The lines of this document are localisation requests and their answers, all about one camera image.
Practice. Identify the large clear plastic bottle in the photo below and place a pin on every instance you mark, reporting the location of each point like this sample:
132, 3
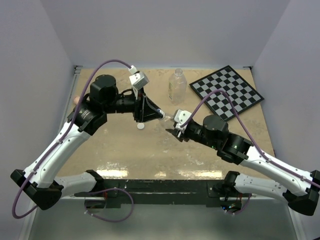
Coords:
177, 85

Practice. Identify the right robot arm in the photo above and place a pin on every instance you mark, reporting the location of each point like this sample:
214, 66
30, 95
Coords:
299, 189

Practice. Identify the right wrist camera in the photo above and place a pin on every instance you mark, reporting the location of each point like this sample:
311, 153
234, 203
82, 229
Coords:
180, 118

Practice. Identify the peach wooden handle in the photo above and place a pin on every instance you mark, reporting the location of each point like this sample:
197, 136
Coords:
76, 100

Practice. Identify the white bottle cap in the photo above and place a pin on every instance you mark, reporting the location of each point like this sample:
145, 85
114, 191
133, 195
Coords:
140, 126

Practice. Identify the small clear plastic bottle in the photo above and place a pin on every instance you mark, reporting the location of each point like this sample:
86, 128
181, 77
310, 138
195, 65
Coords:
167, 122

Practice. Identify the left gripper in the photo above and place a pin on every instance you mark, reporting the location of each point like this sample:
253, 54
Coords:
144, 106

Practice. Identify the black front table rail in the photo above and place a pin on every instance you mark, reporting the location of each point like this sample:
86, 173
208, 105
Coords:
117, 192

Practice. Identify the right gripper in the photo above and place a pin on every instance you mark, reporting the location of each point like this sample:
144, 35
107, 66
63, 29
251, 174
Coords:
178, 134

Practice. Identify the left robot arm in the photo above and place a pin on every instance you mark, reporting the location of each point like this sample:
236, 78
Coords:
39, 180

